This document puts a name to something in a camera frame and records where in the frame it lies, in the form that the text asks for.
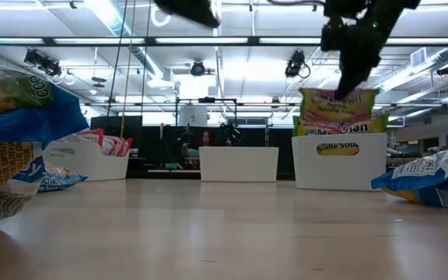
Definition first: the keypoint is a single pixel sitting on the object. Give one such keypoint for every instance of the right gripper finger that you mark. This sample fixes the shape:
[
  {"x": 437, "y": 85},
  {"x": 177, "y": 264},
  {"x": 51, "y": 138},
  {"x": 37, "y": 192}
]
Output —
[
  {"x": 368, "y": 72},
  {"x": 346, "y": 85}
]

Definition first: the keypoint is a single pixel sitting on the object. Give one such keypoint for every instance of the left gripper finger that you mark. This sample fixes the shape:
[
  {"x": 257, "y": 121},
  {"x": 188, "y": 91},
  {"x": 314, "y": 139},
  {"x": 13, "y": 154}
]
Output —
[{"x": 193, "y": 11}]

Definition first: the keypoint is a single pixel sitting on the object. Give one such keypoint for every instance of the white plastic bin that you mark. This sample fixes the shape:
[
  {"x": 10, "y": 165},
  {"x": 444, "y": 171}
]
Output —
[
  {"x": 92, "y": 167},
  {"x": 305, "y": 167},
  {"x": 239, "y": 163}
]

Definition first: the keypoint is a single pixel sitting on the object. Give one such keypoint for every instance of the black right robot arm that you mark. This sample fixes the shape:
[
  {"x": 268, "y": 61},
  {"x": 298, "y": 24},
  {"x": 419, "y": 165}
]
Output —
[{"x": 395, "y": 11}]

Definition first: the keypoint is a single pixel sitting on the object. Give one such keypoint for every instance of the black overhead light bar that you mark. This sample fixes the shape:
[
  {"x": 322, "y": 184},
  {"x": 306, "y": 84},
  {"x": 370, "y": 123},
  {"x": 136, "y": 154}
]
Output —
[{"x": 150, "y": 40}]

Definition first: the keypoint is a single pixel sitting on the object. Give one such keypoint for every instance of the white air vent grille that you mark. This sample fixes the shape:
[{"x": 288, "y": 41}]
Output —
[{"x": 418, "y": 57}]

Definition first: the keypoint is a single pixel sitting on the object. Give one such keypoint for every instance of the black partition panel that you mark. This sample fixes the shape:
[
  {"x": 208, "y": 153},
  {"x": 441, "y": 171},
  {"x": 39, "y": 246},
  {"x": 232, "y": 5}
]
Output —
[{"x": 111, "y": 122}]

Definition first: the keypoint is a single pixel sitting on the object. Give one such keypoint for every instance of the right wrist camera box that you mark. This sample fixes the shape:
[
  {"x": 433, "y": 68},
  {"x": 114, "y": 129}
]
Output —
[{"x": 331, "y": 37}]

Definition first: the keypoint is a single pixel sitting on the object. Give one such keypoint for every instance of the black ceiling camera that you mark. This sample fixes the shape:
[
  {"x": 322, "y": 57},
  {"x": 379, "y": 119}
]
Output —
[
  {"x": 47, "y": 66},
  {"x": 445, "y": 70},
  {"x": 198, "y": 68},
  {"x": 296, "y": 64}
]

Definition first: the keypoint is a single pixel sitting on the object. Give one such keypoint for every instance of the silver ventilation duct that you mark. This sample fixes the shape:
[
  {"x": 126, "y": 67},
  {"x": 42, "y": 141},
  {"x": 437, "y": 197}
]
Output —
[{"x": 130, "y": 39}]

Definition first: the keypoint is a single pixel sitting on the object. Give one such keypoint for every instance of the black metal frame stand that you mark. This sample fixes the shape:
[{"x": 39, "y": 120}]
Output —
[{"x": 206, "y": 100}]

